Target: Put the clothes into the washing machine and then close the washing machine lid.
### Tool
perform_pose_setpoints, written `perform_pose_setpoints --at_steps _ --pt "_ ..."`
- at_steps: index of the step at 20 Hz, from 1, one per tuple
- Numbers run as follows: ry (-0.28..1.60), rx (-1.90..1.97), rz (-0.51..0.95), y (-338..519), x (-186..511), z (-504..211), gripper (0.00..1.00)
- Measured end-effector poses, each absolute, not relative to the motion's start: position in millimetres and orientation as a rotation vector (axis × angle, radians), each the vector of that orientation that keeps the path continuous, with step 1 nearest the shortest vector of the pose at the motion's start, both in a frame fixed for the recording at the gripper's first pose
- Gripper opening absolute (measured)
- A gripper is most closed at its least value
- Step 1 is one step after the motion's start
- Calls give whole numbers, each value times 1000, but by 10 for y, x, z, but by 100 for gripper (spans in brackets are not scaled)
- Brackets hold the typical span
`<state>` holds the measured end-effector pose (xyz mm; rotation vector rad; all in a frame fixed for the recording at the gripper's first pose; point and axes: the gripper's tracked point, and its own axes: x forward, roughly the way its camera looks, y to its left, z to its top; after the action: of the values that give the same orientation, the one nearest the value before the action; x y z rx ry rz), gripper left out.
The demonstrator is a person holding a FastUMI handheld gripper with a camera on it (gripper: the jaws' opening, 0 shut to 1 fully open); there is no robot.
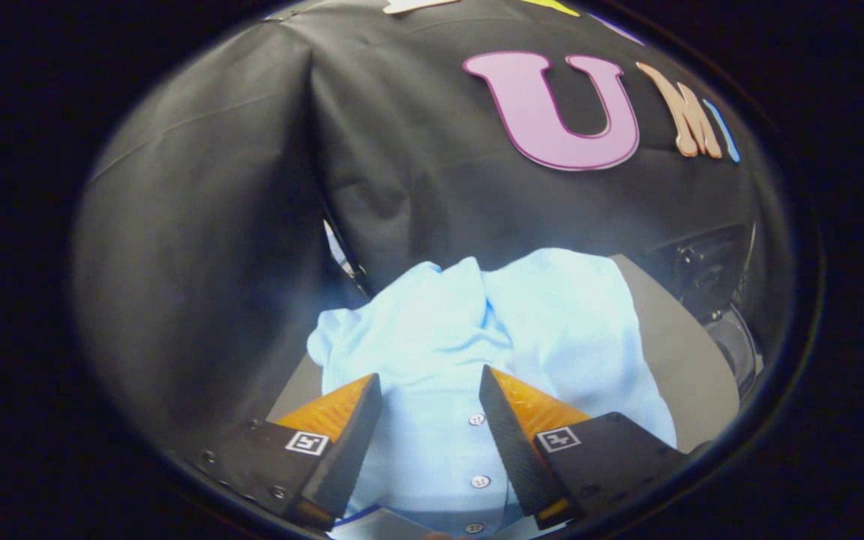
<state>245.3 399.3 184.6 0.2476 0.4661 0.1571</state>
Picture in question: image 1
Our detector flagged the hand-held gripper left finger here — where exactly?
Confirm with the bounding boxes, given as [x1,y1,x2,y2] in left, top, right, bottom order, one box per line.
[199,373,384,530]

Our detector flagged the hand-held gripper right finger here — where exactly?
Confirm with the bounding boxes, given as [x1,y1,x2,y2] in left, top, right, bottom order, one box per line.
[478,365,692,530]

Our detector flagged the light blue shirt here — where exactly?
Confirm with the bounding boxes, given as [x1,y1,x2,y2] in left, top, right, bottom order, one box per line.
[307,247,679,537]

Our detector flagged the beige cabinet with dark top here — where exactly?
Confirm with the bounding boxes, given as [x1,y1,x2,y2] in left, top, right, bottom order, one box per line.
[265,253,742,455]

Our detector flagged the black backdrop cloth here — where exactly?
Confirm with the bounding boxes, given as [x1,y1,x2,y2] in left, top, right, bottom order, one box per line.
[72,0,778,451]

